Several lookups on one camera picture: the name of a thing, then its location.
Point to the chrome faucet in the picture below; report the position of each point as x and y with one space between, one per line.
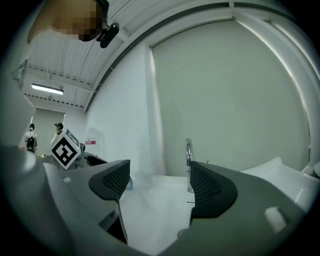
188 155

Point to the white sink vanity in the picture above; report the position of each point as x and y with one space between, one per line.
160 200

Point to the ceiling tube light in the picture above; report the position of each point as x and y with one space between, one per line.
47 89

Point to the person's head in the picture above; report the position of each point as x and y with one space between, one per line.
62 17

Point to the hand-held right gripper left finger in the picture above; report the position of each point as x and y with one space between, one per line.
82 185

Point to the black head-mounted camera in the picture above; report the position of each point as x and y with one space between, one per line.
108 35

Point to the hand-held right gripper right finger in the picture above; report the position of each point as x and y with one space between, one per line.
237 212

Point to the clear water bottle red label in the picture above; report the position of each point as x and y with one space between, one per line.
96 135

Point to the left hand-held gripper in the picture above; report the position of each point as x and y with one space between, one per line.
65 150

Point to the person's grey-clothed body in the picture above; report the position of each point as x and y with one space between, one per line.
15 112

